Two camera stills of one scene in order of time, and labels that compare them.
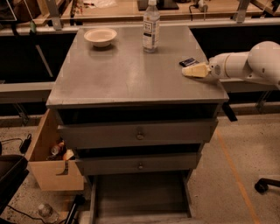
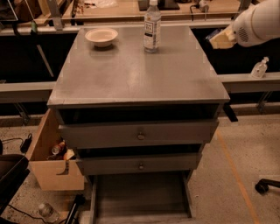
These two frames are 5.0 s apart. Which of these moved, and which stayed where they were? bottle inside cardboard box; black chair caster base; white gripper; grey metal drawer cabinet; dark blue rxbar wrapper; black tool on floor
Moved: dark blue rxbar wrapper; white gripper
Stayed: black tool on floor; grey metal drawer cabinet; black chair caster base; bottle inside cardboard box
